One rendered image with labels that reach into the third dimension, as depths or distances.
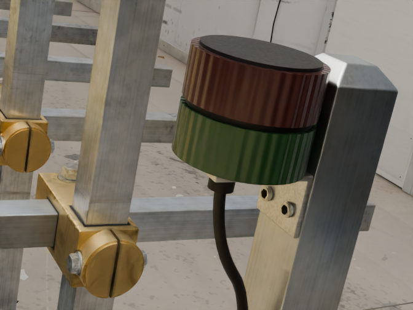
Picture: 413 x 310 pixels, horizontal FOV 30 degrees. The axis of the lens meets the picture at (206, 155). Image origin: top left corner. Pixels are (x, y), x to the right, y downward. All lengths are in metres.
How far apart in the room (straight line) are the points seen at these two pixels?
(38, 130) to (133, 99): 0.25
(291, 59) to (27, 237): 0.37
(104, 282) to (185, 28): 5.31
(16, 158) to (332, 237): 0.50
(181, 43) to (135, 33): 5.35
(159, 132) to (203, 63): 0.63
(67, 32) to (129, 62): 0.84
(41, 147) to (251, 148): 0.52
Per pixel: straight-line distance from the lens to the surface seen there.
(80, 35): 1.41
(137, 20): 0.56
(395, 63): 4.13
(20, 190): 0.86
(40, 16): 0.80
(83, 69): 1.15
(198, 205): 0.70
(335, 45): 4.48
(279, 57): 0.32
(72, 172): 0.67
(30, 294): 2.42
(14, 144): 0.80
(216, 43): 0.32
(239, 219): 0.72
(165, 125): 0.94
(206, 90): 0.31
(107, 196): 0.60
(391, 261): 3.19
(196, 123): 0.31
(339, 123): 0.34
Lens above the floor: 1.23
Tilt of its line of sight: 18 degrees down
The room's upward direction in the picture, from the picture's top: 11 degrees clockwise
